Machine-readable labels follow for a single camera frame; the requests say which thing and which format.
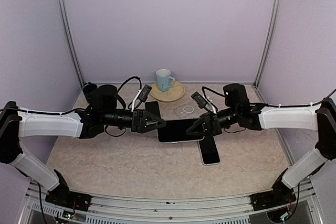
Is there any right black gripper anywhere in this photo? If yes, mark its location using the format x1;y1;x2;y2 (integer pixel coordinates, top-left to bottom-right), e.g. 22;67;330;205
186;105;240;136

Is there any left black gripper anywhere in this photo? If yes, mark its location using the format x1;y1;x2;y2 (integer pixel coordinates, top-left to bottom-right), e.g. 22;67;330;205
101;108;166;133

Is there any lilac phone case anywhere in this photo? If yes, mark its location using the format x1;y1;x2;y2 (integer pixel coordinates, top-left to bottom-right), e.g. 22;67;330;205
197;138;221;167

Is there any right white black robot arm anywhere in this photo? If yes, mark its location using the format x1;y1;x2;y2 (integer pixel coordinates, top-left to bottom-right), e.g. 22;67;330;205
186;83;335;205

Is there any dark phone with teal edge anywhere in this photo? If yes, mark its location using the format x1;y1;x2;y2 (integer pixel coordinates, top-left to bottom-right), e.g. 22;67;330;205
145;101;161;118

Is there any cream round plate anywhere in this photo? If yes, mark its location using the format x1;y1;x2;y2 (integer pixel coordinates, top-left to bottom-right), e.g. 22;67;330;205
151;81;185;102

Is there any light blue ceramic mug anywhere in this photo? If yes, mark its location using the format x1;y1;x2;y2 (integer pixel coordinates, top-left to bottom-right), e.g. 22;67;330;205
155;69;176;92

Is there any dark green mug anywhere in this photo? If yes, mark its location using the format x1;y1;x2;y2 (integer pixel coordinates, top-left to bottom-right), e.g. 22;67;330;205
82;82;98;103

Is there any clear case with white ring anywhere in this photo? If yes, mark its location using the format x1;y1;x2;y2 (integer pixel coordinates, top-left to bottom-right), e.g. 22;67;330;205
174;100;201;119

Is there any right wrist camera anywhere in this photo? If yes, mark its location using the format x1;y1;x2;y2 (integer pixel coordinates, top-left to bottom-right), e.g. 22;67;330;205
191;92;218;114

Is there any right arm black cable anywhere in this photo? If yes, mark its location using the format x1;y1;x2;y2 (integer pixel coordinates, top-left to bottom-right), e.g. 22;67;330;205
201;85;336;108

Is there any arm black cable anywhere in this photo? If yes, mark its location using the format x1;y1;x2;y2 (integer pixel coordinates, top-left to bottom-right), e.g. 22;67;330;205
18;76;142;116
201;85;336;108

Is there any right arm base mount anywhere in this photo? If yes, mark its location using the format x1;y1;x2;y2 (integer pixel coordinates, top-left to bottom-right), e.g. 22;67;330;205
250;181;297;211

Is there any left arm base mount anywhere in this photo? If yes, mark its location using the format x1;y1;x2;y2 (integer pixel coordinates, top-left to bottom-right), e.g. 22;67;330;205
45;190;92;212

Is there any aluminium front rail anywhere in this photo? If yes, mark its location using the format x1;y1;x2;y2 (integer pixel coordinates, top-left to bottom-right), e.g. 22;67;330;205
17;180;324;223

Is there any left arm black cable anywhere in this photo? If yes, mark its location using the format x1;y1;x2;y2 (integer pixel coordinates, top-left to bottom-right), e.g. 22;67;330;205
18;76;142;116

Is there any right aluminium corner post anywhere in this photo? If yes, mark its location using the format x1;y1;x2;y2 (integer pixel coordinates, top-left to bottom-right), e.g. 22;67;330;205
254;0;281;89

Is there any aluminium corner post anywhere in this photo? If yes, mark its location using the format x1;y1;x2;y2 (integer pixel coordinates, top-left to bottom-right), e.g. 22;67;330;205
254;0;281;89
57;0;86;88

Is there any left aluminium corner post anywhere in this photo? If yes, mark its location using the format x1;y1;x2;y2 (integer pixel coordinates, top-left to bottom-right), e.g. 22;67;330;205
57;0;86;88

